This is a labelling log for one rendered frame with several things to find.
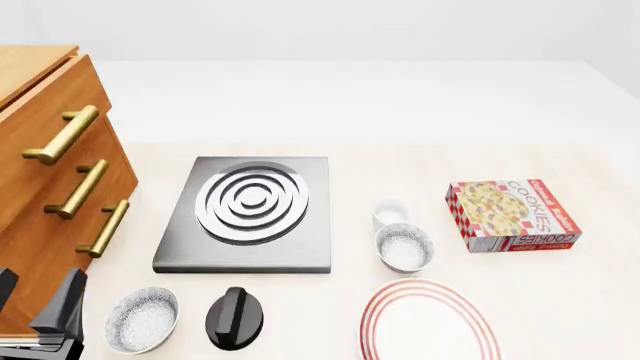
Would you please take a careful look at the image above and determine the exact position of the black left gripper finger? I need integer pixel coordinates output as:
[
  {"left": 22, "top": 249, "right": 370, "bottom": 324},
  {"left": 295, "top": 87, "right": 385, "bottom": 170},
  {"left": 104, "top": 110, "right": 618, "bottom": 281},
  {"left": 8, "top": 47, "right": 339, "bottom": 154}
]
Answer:
[
  {"left": 0, "top": 266, "right": 21, "bottom": 313},
  {"left": 28, "top": 267, "right": 88, "bottom": 338}
]

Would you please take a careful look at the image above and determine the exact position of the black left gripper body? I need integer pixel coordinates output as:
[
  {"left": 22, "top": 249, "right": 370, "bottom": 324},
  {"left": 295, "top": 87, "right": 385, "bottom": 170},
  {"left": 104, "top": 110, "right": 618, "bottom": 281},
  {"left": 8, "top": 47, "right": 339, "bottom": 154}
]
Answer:
[{"left": 0, "top": 329, "right": 85, "bottom": 360}]

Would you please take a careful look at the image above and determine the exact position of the flat black stove plate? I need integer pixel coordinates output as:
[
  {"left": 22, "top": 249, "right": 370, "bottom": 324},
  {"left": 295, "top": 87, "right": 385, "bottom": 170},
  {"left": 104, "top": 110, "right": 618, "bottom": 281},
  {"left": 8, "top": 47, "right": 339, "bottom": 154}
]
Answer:
[{"left": 152, "top": 156, "right": 333, "bottom": 275}]

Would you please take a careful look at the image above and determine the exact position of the white ramekin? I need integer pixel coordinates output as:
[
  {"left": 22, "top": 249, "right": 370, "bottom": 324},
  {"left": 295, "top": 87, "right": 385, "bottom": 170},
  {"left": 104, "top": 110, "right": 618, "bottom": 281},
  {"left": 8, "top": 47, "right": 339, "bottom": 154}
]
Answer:
[{"left": 371, "top": 199, "right": 412, "bottom": 236}]

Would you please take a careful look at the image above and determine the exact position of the white plate with red rings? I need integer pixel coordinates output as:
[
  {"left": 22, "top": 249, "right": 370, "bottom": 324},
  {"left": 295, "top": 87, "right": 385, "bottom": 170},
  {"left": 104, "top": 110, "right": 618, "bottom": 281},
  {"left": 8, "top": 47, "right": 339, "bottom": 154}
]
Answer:
[{"left": 358, "top": 276, "right": 503, "bottom": 360}]

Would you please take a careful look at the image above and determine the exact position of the wooden cabinet drawer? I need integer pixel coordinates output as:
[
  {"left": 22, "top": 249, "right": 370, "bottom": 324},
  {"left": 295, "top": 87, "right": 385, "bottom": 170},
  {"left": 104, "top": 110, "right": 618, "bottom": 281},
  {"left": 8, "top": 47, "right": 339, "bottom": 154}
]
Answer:
[
  {"left": 0, "top": 54, "right": 113, "bottom": 233},
  {"left": 0, "top": 147, "right": 140, "bottom": 336},
  {"left": 0, "top": 111, "right": 129, "bottom": 297}
]

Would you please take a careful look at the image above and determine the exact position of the round black stove knob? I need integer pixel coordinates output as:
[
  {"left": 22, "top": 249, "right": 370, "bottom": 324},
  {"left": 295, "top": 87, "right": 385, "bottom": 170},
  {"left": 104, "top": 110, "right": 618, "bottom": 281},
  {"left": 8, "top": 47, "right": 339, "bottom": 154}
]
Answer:
[{"left": 204, "top": 285, "right": 265, "bottom": 351}]

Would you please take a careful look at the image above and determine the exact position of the wooden cabinet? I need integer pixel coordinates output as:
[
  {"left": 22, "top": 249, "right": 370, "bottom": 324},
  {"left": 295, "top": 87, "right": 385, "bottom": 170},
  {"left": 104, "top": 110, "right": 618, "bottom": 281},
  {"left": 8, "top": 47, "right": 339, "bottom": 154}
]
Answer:
[{"left": 0, "top": 45, "right": 140, "bottom": 336}]

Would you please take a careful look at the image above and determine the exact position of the red cookies box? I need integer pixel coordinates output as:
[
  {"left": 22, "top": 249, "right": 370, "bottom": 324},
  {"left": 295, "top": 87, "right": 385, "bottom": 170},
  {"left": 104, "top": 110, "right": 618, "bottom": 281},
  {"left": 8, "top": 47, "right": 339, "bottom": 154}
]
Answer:
[{"left": 444, "top": 178, "right": 584, "bottom": 255}]

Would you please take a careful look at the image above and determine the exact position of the brass drawer handle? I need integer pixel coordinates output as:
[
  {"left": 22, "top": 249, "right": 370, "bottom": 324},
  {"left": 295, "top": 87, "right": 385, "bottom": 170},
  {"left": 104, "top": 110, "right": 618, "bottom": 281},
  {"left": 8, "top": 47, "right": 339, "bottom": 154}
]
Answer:
[
  {"left": 43, "top": 158, "right": 110, "bottom": 221},
  {"left": 75, "top": 198, "right": 131, "bottom": 259},
  {"left": 21, "top": 104, "right": 100, "bottom": 167}
]

